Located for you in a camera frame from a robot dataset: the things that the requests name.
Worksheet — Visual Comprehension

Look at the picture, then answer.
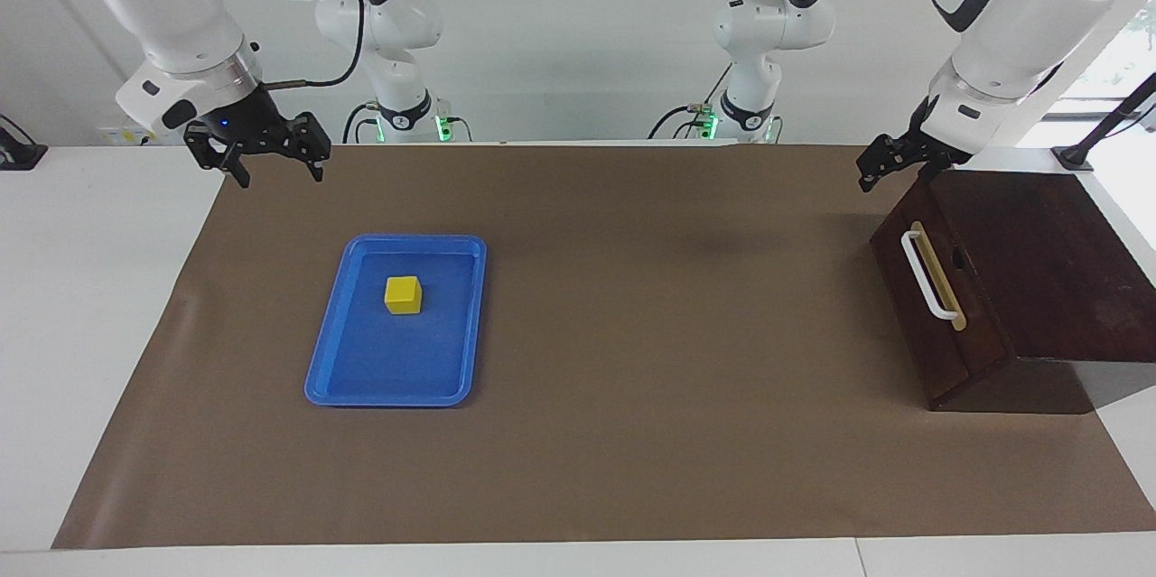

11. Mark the white drawer handle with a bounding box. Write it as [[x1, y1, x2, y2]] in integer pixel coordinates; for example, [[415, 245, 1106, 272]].
[[900, 230, 960, 322]]

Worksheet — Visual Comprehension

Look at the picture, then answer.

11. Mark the yellow cube block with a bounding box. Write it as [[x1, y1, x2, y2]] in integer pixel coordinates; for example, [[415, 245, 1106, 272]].
[[384, 275, 424, 316]]

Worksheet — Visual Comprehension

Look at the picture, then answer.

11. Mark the dark wooden drawer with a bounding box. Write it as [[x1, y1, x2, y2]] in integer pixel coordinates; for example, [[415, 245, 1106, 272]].
[[870, 171, 1012, 411]]

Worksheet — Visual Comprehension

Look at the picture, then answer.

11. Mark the dark wooden drawer cabinet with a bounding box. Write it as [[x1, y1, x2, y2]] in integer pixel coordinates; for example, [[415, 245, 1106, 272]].
[[928, 169, 1156, 415]]

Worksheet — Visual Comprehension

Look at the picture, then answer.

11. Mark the blue plastic tray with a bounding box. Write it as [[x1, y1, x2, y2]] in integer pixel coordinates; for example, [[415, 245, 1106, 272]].
[[303, 234, 489, 408]]

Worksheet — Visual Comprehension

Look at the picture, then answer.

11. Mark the black stand base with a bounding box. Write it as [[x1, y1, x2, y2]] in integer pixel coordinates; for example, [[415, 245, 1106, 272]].
[[0, 112, 48, 170]]

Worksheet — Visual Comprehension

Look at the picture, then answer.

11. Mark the brown table mat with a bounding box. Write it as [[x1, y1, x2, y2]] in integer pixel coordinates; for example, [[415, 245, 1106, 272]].
[[51, 144, 1156, 549]]

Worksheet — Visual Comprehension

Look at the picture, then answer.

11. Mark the black right base cable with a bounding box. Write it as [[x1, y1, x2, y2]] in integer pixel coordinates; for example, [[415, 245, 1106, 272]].
[[341, 103, 382, 144]]

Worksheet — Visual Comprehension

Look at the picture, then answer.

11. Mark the black base cable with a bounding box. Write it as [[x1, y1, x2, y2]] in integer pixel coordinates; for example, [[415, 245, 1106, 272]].
[[648, 62, 732, 142], [341, 103, 382, 144]]

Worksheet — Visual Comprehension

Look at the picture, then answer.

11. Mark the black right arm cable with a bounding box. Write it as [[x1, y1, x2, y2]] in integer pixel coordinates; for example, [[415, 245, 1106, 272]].
[[262, 0, 367, 90]]

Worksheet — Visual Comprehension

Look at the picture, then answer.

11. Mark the black camera stand pole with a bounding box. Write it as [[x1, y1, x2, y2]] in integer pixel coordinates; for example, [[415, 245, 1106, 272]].
[[1052, 71, 1156, 172]]

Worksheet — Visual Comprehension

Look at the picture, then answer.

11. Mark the black left base cable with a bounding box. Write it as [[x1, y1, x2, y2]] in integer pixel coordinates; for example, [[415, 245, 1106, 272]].
[[648, 62, 732, 142]]

